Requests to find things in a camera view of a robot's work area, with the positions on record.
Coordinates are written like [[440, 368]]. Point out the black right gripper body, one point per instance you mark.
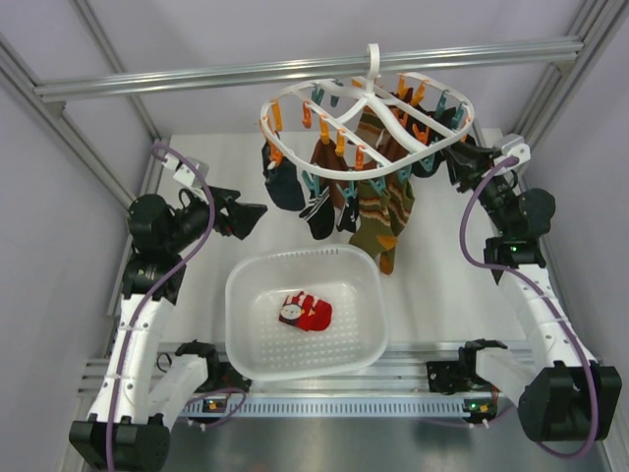
[[491, 156]]

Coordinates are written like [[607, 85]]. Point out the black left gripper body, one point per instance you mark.
[[221, 222]]

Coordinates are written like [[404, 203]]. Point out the white round clip hanger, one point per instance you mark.
[[413, 129]]

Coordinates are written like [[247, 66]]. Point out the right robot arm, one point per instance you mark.
[[567, 395]]

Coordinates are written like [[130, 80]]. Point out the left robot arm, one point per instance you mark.
[[129, 424]]

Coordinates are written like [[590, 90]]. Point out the navy blue sock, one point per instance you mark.
[[281, 182]]

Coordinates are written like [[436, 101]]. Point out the black white striped sock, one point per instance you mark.
[[320, 215]]

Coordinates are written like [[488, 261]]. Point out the teal clothes peg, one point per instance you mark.
[[378, 185]]

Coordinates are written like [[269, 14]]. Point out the olive striped sock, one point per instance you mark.
[[382, 219]]

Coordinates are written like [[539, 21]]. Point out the brown sock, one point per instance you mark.
[[324, 156]]

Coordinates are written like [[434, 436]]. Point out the translucent white plastic basket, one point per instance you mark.
[[263, 349]]

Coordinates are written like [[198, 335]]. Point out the red santa sock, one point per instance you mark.
[[306, 312]]

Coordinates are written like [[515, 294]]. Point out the orange clothes peg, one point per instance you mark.
[[324, 128]]

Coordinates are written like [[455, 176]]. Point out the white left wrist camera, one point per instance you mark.
[[183, 173]]

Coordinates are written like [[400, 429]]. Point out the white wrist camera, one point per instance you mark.
[[183, 173], [512, 145]]

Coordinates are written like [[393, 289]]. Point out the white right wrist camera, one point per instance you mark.
[[512, 145]]

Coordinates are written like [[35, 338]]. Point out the aluminium top rail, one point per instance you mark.
[[562, 49]]

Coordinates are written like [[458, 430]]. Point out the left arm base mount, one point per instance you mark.
[[220, 374]]

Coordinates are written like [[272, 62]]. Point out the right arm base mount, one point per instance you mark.
[[449, 377]]

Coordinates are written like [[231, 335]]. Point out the perforated cable tray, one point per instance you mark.
[[341, 407]]

